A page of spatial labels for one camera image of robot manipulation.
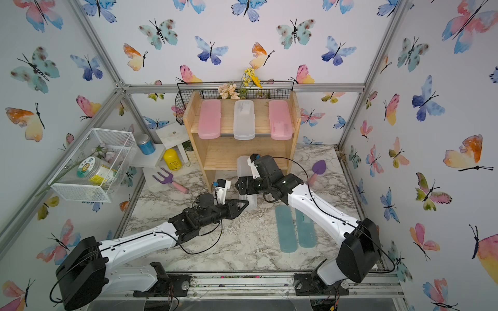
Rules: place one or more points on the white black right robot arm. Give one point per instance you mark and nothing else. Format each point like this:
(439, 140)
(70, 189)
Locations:
(360, 247)

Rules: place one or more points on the white small stool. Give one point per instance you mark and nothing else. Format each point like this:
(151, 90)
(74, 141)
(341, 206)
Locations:
(174, 135)

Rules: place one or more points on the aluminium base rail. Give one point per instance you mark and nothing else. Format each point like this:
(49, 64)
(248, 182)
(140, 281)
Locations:
(264, 285)

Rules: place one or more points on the purple pink toy rake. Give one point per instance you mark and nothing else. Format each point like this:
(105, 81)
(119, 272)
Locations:
(165, 177)

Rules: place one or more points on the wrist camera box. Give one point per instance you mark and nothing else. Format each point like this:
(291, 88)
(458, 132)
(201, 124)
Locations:
(221, 188)
(257, 166)

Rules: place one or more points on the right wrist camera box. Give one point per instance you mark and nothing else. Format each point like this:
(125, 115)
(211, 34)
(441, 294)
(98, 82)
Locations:
(257, 166)

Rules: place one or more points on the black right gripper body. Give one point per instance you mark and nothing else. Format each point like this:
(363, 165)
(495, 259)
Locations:
(262, 186)

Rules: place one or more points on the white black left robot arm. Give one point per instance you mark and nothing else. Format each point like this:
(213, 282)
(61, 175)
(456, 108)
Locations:
(94, 268)

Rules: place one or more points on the yellow bottle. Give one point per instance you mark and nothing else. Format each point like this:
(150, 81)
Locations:
(172, 160)

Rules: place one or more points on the round colourful tin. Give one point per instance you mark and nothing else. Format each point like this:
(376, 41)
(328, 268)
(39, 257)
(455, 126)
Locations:
(95, 171)

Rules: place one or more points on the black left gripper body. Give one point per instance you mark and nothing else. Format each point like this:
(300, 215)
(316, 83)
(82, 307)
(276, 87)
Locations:
(214, 216)

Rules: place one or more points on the artificial flowers bunch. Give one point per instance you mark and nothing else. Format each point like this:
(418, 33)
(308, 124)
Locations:
(240, 90)

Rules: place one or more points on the black wire basket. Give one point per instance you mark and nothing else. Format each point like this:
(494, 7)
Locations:
(272, 89)

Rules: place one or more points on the white wire mesh box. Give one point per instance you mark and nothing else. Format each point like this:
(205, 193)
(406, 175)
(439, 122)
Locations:
(118, 148)

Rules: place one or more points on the purple pink toy trowel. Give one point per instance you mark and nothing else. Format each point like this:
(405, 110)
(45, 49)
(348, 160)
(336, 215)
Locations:
(318, 169)

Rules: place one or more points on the blue glitter jar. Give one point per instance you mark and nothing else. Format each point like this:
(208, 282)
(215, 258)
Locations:
(145, 144)

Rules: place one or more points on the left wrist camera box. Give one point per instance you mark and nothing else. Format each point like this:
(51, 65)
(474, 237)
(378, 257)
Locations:
(221, 188)

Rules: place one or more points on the white step block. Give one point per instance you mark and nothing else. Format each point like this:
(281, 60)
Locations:
(148, 163)

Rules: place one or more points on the pink pencil case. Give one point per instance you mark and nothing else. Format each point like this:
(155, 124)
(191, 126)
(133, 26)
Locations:
(209, 125)
(281, 126)

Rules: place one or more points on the wooden two-tier shelf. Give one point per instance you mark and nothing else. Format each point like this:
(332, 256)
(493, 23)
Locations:
(221, 154)

